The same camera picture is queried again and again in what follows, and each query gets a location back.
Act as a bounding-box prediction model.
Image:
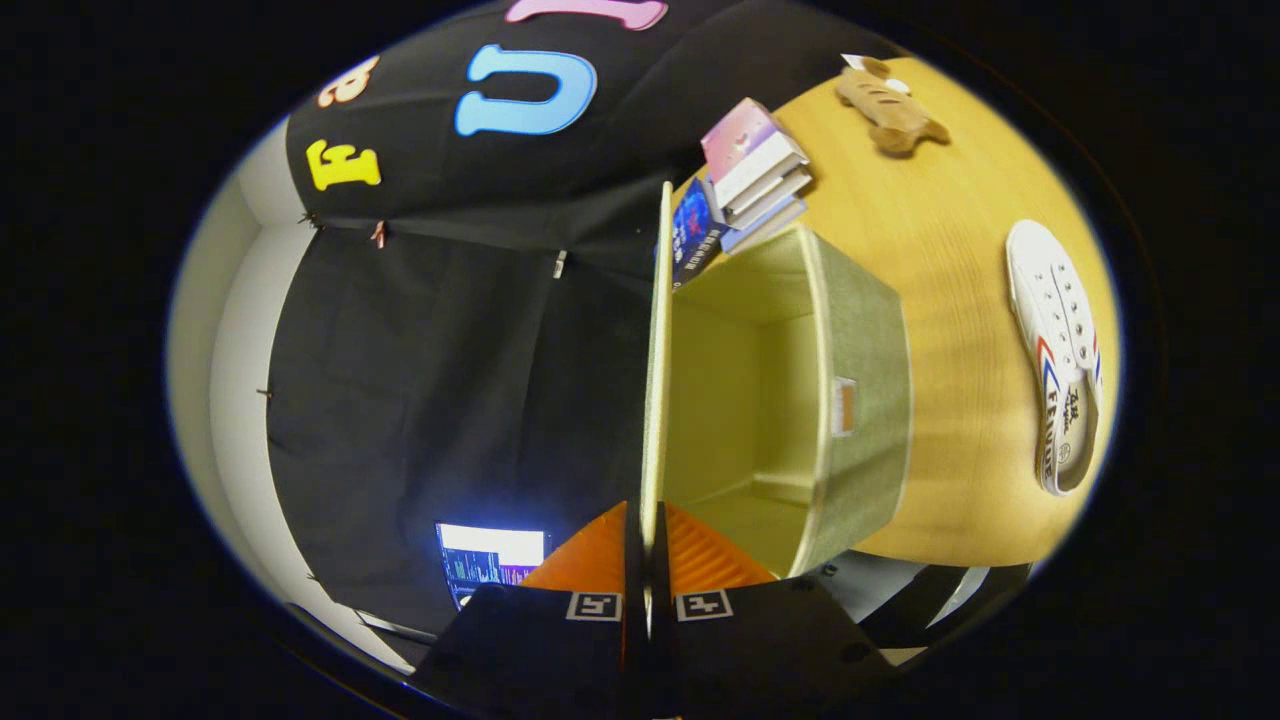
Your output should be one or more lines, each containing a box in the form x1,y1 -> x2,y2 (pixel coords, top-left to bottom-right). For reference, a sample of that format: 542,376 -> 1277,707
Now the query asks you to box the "pink book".
700,97 -> 809,209

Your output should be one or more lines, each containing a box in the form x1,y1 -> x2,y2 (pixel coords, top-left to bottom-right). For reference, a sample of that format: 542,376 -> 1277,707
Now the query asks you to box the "white striped canvas shoe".
1005,219 -> 1104,497

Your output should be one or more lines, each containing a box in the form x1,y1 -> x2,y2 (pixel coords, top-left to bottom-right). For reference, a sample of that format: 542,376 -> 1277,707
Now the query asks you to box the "black backdrop cloth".
265,0 -> 901,666

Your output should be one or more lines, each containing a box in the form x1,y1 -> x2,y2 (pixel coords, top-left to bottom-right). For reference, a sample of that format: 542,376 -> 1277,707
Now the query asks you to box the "laptop screen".
436,521 -> 550,612

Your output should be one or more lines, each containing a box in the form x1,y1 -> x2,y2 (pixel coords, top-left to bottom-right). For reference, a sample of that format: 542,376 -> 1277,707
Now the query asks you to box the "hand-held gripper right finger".
648,500 -> 898,716

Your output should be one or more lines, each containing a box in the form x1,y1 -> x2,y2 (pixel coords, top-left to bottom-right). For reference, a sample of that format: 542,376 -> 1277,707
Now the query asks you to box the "pale blue book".
720,197 -> 807,254

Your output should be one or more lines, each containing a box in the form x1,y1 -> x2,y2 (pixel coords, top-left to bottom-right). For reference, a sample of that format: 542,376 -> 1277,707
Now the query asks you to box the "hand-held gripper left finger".
410,498 -> 648,716

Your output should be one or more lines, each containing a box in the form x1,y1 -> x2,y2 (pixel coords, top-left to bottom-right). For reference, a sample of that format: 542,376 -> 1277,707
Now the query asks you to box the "green fabric storage box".
638,180 -> 913,613

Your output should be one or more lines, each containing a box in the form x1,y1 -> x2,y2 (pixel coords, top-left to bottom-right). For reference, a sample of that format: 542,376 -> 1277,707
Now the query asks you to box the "white book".
722,165 -> 813,231

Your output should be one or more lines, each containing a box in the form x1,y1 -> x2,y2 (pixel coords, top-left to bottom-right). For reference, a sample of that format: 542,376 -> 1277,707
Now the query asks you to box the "brown plush toy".
835,53 -> 951,157

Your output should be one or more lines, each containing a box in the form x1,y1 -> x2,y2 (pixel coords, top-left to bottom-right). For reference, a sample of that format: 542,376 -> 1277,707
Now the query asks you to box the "dark blue book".
670,178 -> 729,289

